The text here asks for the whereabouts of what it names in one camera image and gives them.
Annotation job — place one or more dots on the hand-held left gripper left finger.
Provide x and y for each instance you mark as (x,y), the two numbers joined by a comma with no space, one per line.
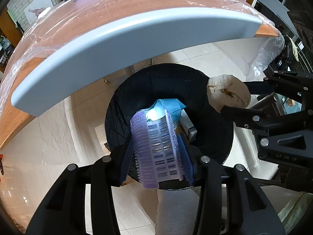
(128,156)

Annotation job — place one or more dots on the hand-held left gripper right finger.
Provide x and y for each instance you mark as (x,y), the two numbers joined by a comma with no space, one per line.
(184,161)

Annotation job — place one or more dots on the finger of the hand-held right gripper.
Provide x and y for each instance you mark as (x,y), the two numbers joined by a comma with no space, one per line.
(259,88)
(242,116)

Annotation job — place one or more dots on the white tissue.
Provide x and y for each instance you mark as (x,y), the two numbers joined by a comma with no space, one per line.
(227,90)

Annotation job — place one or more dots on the small white carton box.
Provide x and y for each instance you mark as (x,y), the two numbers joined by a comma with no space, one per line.
(189,127)

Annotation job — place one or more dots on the black trash bin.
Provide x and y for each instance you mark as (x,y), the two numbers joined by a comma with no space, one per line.
(151,88)

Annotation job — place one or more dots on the person's grey trouser leg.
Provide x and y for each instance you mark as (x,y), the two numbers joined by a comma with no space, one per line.
(176,213)

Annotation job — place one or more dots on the clear plastic table cover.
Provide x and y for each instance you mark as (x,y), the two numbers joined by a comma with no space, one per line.
(122,7)

